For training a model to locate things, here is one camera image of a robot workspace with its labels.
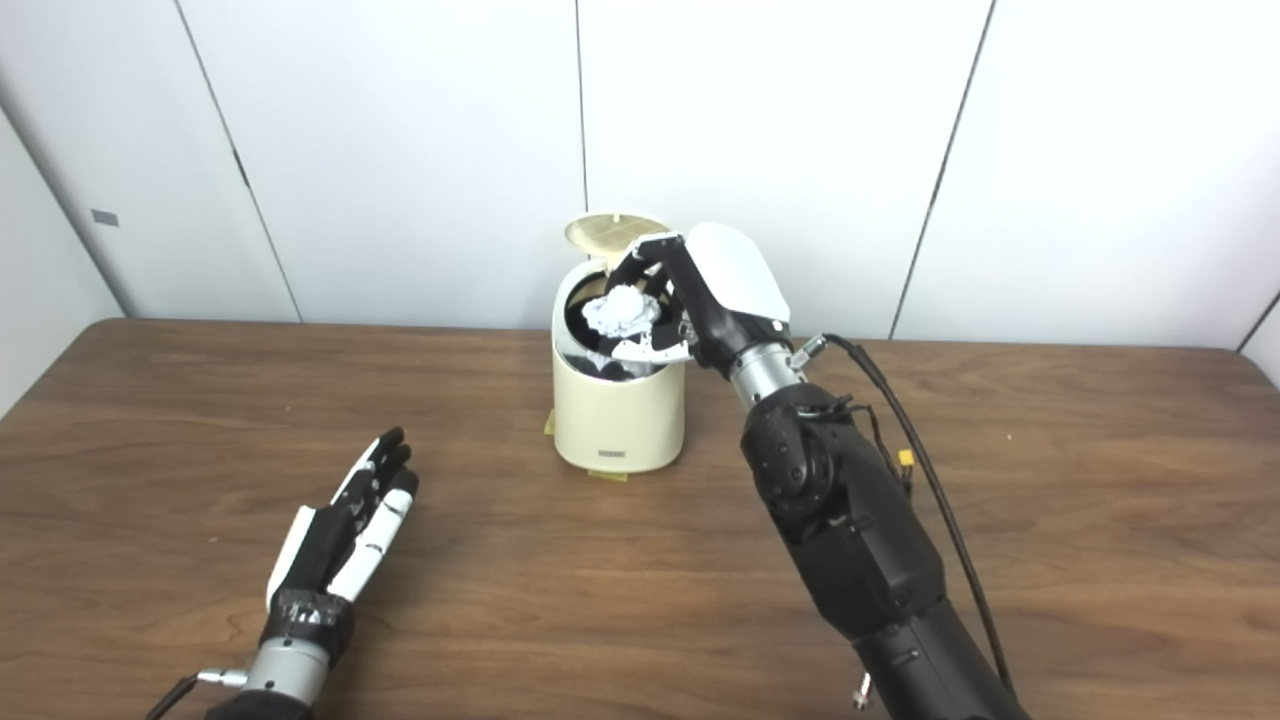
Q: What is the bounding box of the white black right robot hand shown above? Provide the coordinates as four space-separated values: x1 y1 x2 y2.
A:
606 222 794 386

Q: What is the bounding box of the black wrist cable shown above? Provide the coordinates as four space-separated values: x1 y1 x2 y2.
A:
145 668 249 720
795 333 1016 696

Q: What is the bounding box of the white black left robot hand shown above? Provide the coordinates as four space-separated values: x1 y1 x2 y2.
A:
264 427 420 666

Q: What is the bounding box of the cream-colored bin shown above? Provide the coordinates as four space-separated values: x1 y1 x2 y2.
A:
551 212 687 474

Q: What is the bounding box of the white paper ball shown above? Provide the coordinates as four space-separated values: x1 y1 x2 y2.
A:
582 285 662 339

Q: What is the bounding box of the round cream bin lid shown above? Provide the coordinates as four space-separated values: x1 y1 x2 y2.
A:
565 212 673 263

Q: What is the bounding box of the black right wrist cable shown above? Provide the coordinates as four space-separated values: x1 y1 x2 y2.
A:
795 333 1016 696

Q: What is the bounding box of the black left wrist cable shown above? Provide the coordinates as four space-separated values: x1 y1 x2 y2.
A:
145 668 249 720

